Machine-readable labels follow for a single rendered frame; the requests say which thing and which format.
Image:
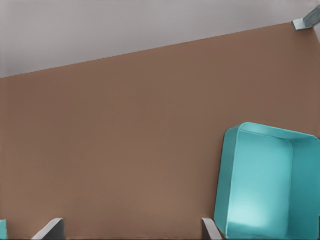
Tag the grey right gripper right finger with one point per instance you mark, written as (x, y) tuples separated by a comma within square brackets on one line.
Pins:
[(210, 230)]

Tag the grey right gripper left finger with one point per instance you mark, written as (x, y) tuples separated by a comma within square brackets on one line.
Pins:
[(51, 230)]

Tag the blue cube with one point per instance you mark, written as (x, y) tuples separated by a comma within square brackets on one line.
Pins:
[(2, 229)]

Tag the teal rectangular tray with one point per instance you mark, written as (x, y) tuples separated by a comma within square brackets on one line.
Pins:
[(265, 185)]

